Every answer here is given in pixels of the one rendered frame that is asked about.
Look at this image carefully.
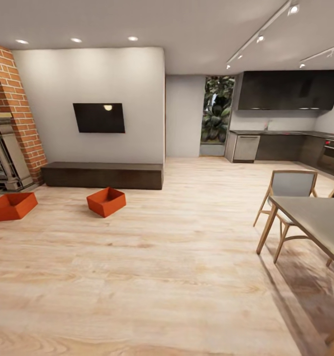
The storage box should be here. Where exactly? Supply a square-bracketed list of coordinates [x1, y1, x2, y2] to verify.
[0, 192, 38, 221]
[86, 187, 127, 218]

